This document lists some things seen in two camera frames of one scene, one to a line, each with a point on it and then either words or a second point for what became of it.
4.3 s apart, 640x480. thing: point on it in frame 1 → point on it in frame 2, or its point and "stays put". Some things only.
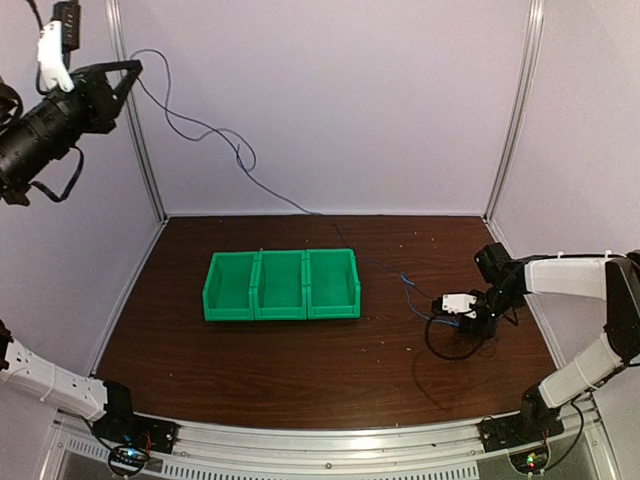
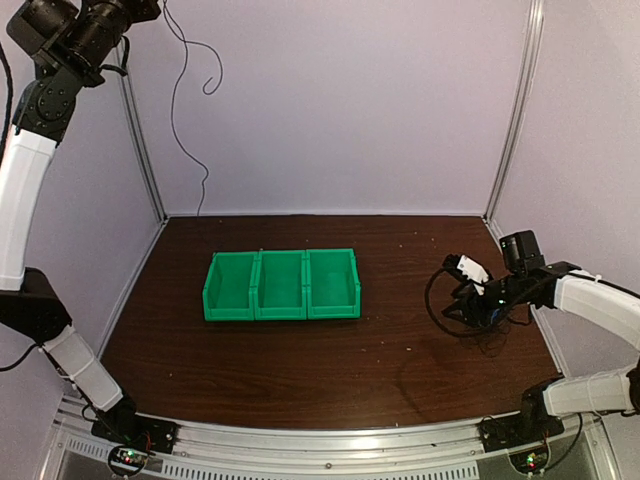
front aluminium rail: (208, 450) stays put
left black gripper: (101, 103) → (147, 9)
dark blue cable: (219, 130) → (203, 90)
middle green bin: (280, 285) stays put
